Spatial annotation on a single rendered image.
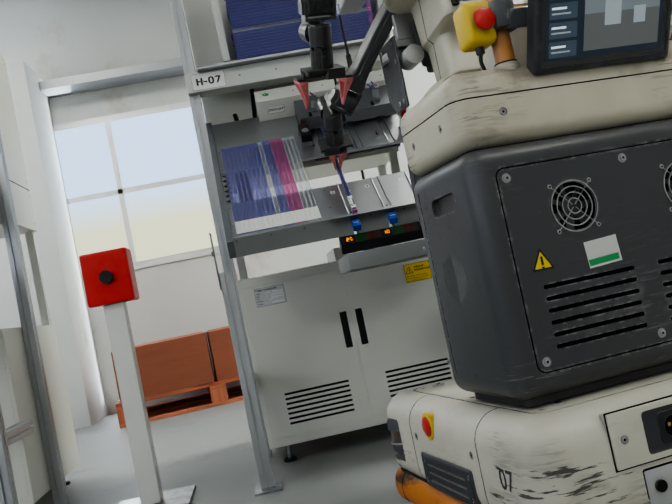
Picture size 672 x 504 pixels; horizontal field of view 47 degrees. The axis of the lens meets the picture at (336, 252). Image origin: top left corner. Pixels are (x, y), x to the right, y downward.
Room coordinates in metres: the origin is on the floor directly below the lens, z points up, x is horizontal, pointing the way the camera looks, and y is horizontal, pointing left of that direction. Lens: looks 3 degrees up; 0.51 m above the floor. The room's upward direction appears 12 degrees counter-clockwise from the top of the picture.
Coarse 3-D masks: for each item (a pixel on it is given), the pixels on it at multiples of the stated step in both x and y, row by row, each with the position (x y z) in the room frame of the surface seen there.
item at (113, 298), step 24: (96, 264) 2.31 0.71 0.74; (120, 264) 2.32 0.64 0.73; (96, 288) 2.31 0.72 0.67; (120, 288) 2.32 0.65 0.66; (120, 312) 2.34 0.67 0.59; (120, 336) 2.34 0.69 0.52; (120, 360) 2.33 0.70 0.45; (120, 384) 2.33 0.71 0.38; (144, 408) 2.36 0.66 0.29; (144, 432) 2.34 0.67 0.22; (144, 456) 2.34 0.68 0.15; (144, 480) 2.33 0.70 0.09
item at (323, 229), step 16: (384, 208) 2.28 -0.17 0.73; (400, 208) 2.29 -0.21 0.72; (416, 208) 2.30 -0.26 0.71; (304, 224) 2.25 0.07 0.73; (320, 224) 2.26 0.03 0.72; (336, 224) 2.28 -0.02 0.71; (368, 224) 2.30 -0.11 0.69; (384, 224) 2.32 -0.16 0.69; (400, 224) 2.33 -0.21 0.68; (240, 240) 2.24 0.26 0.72; (256, 240) 2.25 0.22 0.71; (272, 240) 2.26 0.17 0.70; (288, 240) 2.28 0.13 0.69; (304, 240) 2.29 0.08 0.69; (320, 240) 2.30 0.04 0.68; (240, 256) 2.28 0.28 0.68
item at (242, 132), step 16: (224, 128) 2.74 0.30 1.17; (240, 128) 2.73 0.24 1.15; (256, 128) 2.72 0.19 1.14; (272, 128) 2.71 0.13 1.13; (288, 128) 2.70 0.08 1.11; (352, 128) 2.67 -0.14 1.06; (368, 128) 2.66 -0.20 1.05; (384, 128) 2.66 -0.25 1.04; (224, 144) 2.66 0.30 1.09; (240, 144) 2.65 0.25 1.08; (368, 144) 2.59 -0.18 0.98; (384, 144) 2.59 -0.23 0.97; (304, 160) 2.56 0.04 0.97; (320, 160) 2.62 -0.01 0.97
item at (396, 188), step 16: (384, 176) 2.44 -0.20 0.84; (400, 176) 2.44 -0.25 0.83; (320, 192) 2.40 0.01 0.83; (336, 192) 2.40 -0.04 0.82; (352, 192) 2.39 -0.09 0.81; (368, 192) 2.38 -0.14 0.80; (384, 192) 2.37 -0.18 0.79; (400, 192) 2.37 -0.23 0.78; (320, 208) 2.34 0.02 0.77; (336, 208) 2.34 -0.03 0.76; (368, 208) 2.32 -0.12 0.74
